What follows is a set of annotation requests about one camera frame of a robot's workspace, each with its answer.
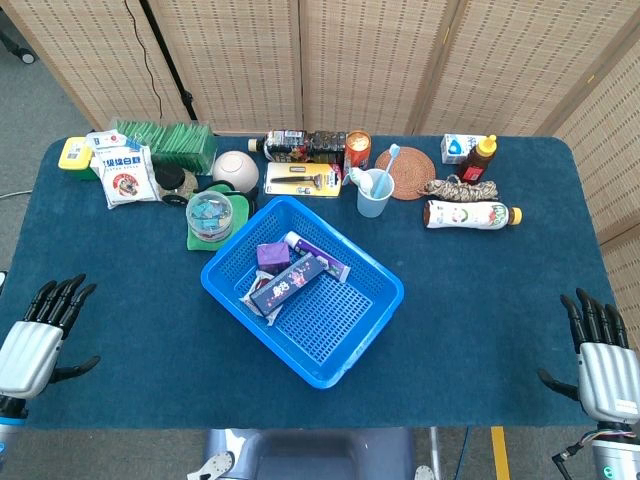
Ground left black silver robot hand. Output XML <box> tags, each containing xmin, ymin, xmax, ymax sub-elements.
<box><xmin>0</xmin><ymin>273</ymin><xmax>101</xmax><ymax>400</ymax></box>

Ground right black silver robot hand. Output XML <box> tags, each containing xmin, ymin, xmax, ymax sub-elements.
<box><xmin>537</xmin><ymin>287</ymin><xmax>640</xmax><ymax>434</ymax></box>

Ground purple small box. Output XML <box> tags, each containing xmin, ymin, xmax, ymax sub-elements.
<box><xmin>256</xmin><ymin>242</ymin><xmax>292</xmax><ymax>275</ymax></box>

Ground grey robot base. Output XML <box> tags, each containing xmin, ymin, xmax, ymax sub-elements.
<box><xmin>187</xmin><ymin>427</ymin><xmax>436</xmax><ymax>480</ymax></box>

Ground blue felt table cover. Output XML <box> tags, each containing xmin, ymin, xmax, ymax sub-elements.
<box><xmin>0</xmin><ymin>134</ymin><xmax>629</xmax><ymax>431</ymax></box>

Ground yellow floor tape strip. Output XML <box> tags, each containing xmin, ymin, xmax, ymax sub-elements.
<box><xmin>490</xmin><ymin>425</ymin><xmax>512</xmax><ymax>480</ymax></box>

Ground metal table leg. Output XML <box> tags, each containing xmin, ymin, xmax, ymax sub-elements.
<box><xmin>428</xmin><ymin>427</ymin><xmax>444</xmax><ymax>480</ymax></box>

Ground white sugar bag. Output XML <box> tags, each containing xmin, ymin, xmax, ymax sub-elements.
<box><xmin>94</xmin><ymin>144</ymin><xmax>161</xmax><ymax>210</ymax></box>

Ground white drink bottle yellow cap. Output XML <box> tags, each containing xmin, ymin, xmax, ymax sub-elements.
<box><xmin>423</xmin><ymin>199</ymin><xmax>524</xmax><ymax>232</ymax></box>

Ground black-lid glass jar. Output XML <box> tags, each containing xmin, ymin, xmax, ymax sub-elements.
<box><xmin>153</xmin><ymin>164</ymin><xmax>199</xmax><ymax>207</ymax></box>

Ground small white packet red dot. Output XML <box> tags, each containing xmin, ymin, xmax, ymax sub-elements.
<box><xmin>85</xmin><ymin>128</ymin><xmax>129</xmax><ymax>151</ymax></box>

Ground clear round jar blue clips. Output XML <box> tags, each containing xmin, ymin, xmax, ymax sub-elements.
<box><xmin>185</xmin><ymin>190</ymin><xmax>236</xmax><ymax>245</ymax></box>

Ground honey bottle yellow cap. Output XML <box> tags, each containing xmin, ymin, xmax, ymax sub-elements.
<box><xmin>455</xmin><ymin>134</ymin><xmax>499</xmax><ymax>186</ymax></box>

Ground dark blue toothpaste carton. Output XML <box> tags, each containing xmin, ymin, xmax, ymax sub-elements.
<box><xmin>248</xmin><ymin>252</ymin><xmax>326</xmax><ymax>317</ymax></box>

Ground beige upturned bowl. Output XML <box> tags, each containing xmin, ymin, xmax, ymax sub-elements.
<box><xmin>212</xmin><ymin>150</ymin><xmax>260</xmax><ymax>194</ymax></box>

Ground white blue small carton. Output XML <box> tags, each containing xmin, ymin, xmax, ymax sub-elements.
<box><xmin>440</xmin><ymin>133</ymin><xmax>489</xmax><ymax>165</ymax></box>

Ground round woven brown coaster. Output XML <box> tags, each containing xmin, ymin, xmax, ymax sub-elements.
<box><xmin>374</xmin><ymin>145</ymin><xmax>437</xmax><ymax>201</ymax></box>

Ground blue plastic perforated basket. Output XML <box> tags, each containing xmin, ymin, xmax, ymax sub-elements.
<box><xmin>200</xmin><ymin>195</ymin><xmax>405</xmax><ymax>390</ymax></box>

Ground black chair base with caster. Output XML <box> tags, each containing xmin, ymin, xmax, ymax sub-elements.
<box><xmin>0</xmin><ymin>27</ymin><xmax>37</xmax><ymax>65</ymax></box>

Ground purple white toothpaste tube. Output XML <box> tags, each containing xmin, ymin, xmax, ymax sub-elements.
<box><xmin>283</xmin><ymin>230</ymin><xmax>351</xmax><ymax>284</ymax></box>

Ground light blue plastic cup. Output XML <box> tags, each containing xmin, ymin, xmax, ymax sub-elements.
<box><xmin>356</xmin><ymin>168</ymin><xmax>396</xmax><ymax>219</ymax></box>

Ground light blue toothbrush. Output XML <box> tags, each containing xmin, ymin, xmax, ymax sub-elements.
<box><xmin>372</xmin><ymin>143</ymin><xmax>401</xmax><ymax>199</ymax></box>

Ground white green tube in cup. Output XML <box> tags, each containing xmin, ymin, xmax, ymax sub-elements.
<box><xmin>348</xmin><ymin>167</ymin><xmax>374</xmax><ymax>196</ymax></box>

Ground razor in yellow package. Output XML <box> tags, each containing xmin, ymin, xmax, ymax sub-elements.
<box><xmin>263</xmin><ymin>161</ymin><xmax>344</xmax><ymax>199</ymax></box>

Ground black slanted pole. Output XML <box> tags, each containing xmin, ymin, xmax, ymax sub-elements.
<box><xmin>138</xmin><ymin>0</ymin><xmax>199</xmax><ymax>124</ymax></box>

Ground orange drink can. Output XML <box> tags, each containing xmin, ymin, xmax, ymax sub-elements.
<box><xmin>343</xmin><ymin>130</ymin><xmax>372</xmax><ymax>174</ymax></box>

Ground dark sauce bottle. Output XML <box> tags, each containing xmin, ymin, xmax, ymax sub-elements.
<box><xmin>248</xmin><ymin>128</ymin><xmax>349</xmax><ymax>164</ymax></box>

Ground bamboo folding screen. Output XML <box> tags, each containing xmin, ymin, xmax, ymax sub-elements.
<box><xmin>0</xmin><ymin>0</ymin><xmax>640</xmax><ymax>351</ymax></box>

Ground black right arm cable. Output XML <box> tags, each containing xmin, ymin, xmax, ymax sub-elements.
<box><xmin>552</xmin><ymin>429</ymin><xmax>601</xmax><ymax>480</ymax></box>

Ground blue floor cable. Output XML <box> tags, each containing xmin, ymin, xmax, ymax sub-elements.
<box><xmin>457</xmin><ymin>425</ymin><xmax>472</xmax><ymax>480</ymax></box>

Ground braided beige brown rope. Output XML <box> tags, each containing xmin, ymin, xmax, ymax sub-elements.
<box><xmin>423</xmin><ymin>174</ymin><xmax>500</xmax><ymax>202</ymax></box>

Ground thin black hanging cable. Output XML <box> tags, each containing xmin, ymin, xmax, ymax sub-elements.
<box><xmin>123</xmin><ymin>0</ymin><xmax>164</xmax><ymax>119</ymax></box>

